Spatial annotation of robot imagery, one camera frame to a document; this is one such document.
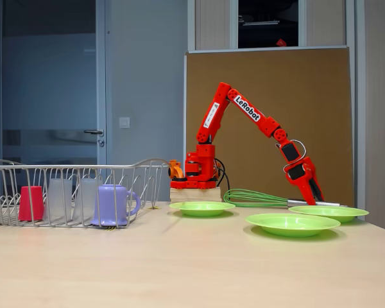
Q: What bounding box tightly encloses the green whisk metal handle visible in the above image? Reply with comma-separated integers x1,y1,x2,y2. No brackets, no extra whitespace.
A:
223,188,349,209

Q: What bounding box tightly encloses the red plastic cup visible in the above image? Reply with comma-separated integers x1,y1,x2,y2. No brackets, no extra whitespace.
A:
18,185,45,222

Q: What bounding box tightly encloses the grey open tambour cabinet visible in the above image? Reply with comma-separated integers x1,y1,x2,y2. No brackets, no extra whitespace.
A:
187,0,355,53

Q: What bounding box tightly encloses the wooden base block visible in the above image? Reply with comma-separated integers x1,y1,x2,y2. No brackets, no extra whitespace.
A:
169,187,222,203

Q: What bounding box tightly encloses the orange table clamp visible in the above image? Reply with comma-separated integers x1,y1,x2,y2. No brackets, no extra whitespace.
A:
167,159,185,180

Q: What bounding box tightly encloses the brown partition board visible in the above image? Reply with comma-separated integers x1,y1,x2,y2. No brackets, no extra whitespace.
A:
183,46,355,208

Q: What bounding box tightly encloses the purple plastic mug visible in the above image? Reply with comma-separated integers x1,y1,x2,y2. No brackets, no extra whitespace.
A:
90,184,142,228

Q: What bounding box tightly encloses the grey glass door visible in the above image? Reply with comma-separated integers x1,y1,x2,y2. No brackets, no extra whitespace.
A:
0,0,107,166

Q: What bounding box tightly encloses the grey translucent plastic cup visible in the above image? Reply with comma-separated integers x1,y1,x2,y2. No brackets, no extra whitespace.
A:
42,178,74,224
71,178,103,224

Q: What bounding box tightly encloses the metal wire dish rack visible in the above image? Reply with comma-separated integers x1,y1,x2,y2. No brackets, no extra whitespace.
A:
0,157,171,229

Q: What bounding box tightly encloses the green plastic plate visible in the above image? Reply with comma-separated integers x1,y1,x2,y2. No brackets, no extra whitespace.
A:
287,205,370,224
245,213,341,238
169,201,237,218

